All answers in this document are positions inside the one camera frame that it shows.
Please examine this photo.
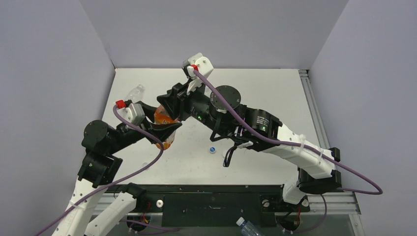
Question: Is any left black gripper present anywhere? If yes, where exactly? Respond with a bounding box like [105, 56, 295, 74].
[109, 101, 179, 153]

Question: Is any orange drink bottle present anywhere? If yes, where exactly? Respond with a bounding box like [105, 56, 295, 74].
[154, 105, 179, 150]

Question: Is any clear bottle blue-white cap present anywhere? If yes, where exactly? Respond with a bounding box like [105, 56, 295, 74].
[125, 85, 145, 103]

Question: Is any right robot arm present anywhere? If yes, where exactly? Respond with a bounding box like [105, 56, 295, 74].
[157, 83, 342, 210]

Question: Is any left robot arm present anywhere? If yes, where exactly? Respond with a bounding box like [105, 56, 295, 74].
[53, 100, 182, 236]

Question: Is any water bottle under table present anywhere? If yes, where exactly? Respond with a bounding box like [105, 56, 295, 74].
[236, 217, 263, 236]

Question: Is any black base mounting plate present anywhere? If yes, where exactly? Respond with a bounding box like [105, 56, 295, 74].
[115, 184, 311, 228]

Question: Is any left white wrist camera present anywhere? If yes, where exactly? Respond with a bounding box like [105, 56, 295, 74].
[115, 100, 146, 126]

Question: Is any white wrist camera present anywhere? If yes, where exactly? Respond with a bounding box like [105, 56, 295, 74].
[115, 100, 146, 126]
[182, 53, 214, 95]

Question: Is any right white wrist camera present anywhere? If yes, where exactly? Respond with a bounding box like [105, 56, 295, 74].
[182, 53, 214, 95]

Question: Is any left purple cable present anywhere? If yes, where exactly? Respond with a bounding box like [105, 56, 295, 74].
[34, 104, 181, 236]

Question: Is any aluminium frame rail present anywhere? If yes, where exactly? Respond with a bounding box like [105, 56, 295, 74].
[298, 70, 330, 148]

